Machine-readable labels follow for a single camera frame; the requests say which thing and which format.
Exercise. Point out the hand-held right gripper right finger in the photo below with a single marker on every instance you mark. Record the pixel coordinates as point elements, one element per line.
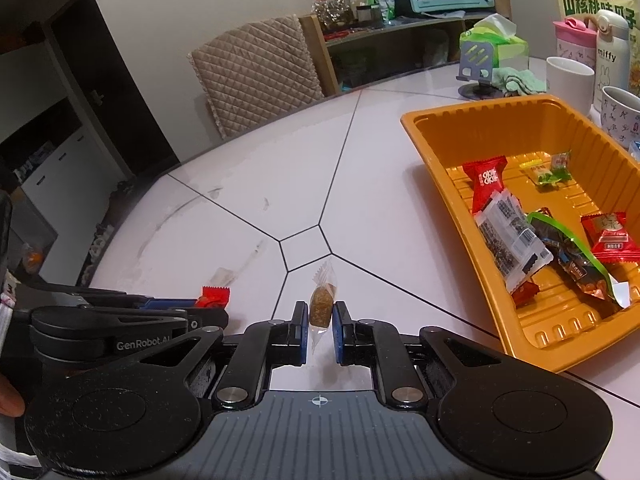
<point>340,335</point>

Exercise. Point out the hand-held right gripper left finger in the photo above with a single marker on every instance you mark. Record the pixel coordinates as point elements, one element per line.
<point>301,335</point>

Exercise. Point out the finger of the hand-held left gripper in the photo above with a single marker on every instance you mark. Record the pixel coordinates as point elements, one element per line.
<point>210,317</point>
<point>170,303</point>

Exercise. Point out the small red candy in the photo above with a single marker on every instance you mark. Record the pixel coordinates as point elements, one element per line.
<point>215,297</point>

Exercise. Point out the clear brown candy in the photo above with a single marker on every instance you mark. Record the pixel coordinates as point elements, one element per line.
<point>320,307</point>

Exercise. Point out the red patterned candy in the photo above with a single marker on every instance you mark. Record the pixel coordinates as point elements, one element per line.
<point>525,293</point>

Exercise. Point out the grey black striped snack packet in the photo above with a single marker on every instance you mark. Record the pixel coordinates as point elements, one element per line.
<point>505,240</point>

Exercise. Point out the red packet with white print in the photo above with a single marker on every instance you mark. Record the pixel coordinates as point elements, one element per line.
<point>484,182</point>

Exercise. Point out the orange plastic tray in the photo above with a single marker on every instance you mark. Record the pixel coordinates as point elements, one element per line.
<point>550,330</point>

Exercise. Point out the green and silver snack packet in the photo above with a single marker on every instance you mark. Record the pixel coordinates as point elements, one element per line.
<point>575,265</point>

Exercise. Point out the red packet with picture label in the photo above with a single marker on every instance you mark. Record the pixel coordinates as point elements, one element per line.
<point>610,237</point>

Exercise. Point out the person's left hand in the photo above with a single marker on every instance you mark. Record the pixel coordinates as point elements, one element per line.
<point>10,397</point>

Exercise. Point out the dark wooden cabinet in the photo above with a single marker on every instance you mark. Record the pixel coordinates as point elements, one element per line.
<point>115,85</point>

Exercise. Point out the beige quilted chair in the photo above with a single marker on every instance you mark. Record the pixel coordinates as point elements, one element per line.
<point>255,75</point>

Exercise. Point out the wooden shelf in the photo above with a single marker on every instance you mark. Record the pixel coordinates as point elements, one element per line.
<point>315,55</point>

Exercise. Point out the grey phone stand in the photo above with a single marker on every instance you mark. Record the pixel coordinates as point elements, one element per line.
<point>475,57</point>

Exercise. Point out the green cloth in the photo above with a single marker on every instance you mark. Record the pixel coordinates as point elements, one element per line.
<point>520,80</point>

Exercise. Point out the clear jar with orange lid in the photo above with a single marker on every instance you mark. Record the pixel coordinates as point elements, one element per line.
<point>332,10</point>

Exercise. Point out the green tissue box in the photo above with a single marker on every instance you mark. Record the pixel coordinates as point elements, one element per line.
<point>510,50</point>

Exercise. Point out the patterned white mug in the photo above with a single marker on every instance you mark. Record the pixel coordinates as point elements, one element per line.
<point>620,120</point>

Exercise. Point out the pink bottle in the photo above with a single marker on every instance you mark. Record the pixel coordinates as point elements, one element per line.
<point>575,42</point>

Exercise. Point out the white bottle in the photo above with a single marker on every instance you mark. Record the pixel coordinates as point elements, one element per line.
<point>612,55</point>

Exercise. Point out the green yellow seed bag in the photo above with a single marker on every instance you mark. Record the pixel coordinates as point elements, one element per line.
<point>580,2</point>

